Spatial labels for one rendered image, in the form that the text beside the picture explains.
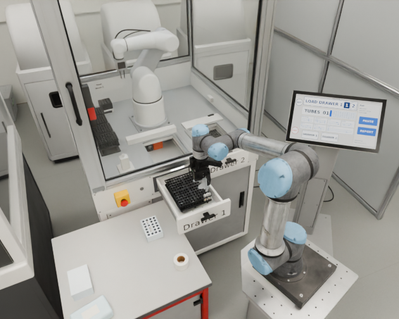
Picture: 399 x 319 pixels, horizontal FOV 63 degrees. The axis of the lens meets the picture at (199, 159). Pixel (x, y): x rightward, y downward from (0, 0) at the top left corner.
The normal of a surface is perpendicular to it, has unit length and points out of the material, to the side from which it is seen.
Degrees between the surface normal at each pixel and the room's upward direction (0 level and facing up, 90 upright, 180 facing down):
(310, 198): 90
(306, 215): 90
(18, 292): 90
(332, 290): 0
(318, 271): 3
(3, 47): 90
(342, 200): 0
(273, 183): 80
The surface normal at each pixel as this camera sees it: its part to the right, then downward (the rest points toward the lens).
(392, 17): -0.93, 0.24
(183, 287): -0.01, -0.78
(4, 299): 0.44, 0.55
